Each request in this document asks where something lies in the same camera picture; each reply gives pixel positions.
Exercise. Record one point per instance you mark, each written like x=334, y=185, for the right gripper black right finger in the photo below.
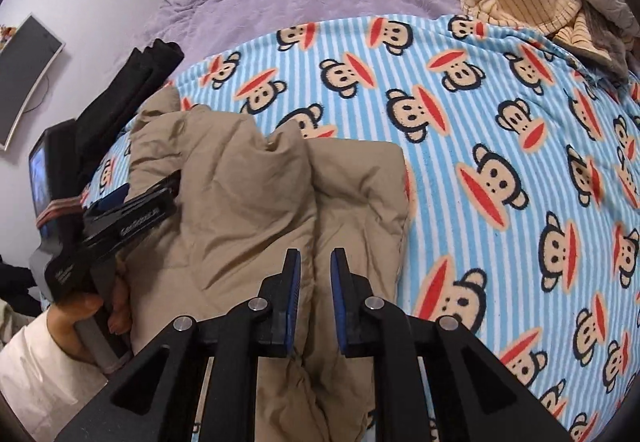
x=355, y=336

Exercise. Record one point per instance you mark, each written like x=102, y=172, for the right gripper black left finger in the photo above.
x=276, y=330

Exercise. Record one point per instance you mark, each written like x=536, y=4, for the beige puffer jacket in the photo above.
x=245, y=200

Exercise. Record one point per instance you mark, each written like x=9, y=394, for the white sleeved left forearm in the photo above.
x=44, y=387

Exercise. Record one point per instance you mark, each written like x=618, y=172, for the person left hand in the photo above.
x=64, y=315

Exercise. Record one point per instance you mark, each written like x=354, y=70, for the black folded garment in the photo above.
x=98, y=126

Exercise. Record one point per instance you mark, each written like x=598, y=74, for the blue striped monkey blanket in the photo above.
x=522, y=178

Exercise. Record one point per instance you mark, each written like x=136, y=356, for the brown fuzzy garment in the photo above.
x=572, y=24

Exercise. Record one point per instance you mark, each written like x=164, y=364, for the wall mounted television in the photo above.
x=25, y=60

